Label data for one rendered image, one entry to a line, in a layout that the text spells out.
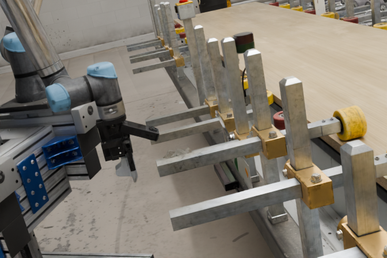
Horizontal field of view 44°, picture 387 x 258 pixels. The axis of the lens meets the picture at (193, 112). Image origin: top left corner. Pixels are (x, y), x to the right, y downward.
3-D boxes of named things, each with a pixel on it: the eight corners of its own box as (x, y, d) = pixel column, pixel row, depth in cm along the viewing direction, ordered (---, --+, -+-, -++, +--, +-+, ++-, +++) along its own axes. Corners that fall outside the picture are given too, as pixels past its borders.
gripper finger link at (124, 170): (119, 185, 141) (112, 157, 139) (139, 180, 142) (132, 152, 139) (120, 190, 138) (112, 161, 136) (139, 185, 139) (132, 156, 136)
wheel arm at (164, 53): (131, 65, 306) (129, 59, 305) (131, 64, 309) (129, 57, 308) (196, 50, 311) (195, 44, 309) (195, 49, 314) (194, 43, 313)
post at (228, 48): (248, 187, 152) (222, 39, 136) (245, 182, 155) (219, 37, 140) (258, 184, 152) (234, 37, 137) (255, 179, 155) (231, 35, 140)
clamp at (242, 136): (245, 159, 140) (243, 143, 139) (234, 143, 153) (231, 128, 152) (264, 154, 141) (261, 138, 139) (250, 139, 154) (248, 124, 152)
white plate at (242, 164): (252, 196, 143) (247, 166, 140) (231, 163, 168) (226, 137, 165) (254, 195, 143) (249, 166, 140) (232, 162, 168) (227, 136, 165)
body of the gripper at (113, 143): (106, 154, 142) (95, 116, 138) (134, 147, 143) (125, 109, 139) (106, 164, 135) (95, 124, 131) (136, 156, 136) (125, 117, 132)
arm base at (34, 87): (8, 104, 169) (-1, 78, 166) (33, 91, 182) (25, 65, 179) (43, 101, 164) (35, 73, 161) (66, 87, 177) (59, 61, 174)
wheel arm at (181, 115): (147, 131, 189) (145, 120, 188) (147, 128, 192) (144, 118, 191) (252, 105, 193) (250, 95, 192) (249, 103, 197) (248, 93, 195)
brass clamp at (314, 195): (307, 211, 90) (304, 187, 88) (282, 181, 103) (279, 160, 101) (337, 203, 91) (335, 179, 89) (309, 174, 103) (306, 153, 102)
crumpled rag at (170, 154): (164, 163, 138) (162, 156, 137) (162, 155, 145) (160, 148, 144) (193, 156, 139) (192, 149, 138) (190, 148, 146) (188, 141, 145)
